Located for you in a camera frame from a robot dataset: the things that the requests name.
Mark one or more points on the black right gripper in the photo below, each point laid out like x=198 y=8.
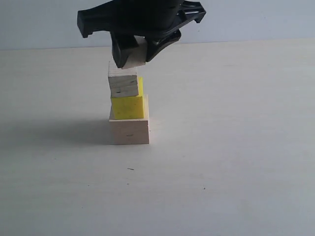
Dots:
x=160 y=19

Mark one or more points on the small wooden cube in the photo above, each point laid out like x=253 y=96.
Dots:
x=138 y=55

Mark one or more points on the medium wooden cube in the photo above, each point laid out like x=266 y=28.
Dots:
x=122 y=82

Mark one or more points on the yellow cube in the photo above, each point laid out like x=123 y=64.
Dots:
x=131 y=107

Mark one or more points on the large wooden cube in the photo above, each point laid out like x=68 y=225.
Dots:
x=131 y=131

